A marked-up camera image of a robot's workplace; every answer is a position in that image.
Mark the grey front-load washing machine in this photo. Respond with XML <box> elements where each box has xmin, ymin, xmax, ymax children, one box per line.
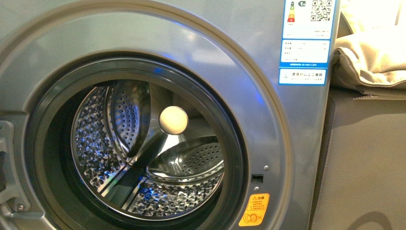
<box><xmin>0</xmin><ymin>0</ymin><xmax>341</xmax><ymax>230</ymax></box>

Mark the steel perforated washer drum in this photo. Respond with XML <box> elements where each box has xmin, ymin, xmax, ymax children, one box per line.
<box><xmin>70</xmin><ymin>80</ymin><xmax>224</xmax><ymax>221</ymax></box>

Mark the orange warning sticker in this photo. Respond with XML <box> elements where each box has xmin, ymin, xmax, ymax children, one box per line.
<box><xmin>238</xmin><ymin>193</ymin><xmax>270</xmax><ymax>227</ymax></box>

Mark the blue white energy label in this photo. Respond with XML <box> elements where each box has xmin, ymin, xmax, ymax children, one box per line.
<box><xmin>279</xmin><ymin>0</ymin><xmax>337</xmax><ymax>85</ymax></box>

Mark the dark rubber door gasket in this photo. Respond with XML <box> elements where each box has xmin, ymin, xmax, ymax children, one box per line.
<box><xmin>22</xmin><ymin>56</ymin><xmax>245</xmax><ymax>230</ymax></box>

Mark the beige folded cloth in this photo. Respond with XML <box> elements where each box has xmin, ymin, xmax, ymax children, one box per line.
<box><xmin>330</xmin><ymin>0</ymin><xmax>406</xmax><ymax>100</ymax></box>

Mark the grey door hinge bracket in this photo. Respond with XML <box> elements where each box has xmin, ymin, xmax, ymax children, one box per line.
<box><xmin>0</xmin><ymin>120</ymin><xmax>31</xmax><ymax>212</ymax></box>

